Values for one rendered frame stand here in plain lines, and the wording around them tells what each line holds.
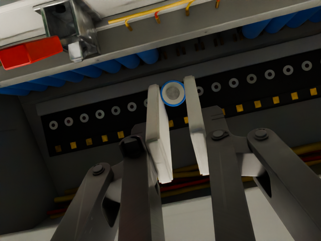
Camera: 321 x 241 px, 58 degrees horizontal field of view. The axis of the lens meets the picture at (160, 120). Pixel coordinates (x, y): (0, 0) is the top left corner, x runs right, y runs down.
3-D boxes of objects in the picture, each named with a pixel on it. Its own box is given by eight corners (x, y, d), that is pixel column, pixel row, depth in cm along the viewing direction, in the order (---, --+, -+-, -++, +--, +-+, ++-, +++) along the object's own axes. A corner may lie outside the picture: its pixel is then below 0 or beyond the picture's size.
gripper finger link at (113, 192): (157, 198, 14) (99, 210, 14) (156, 139, 18) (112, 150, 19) (149, 175, 13) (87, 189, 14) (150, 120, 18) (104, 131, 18)
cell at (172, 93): (189, 84, 26) (189, 84, 19) (183, 104, 26) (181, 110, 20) (170, 79, 26) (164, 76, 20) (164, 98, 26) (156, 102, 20)
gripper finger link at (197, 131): (189, 131, 14) (204, 128, 14) (182, 76, 20) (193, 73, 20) (200, 177, 15) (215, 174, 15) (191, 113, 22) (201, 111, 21)
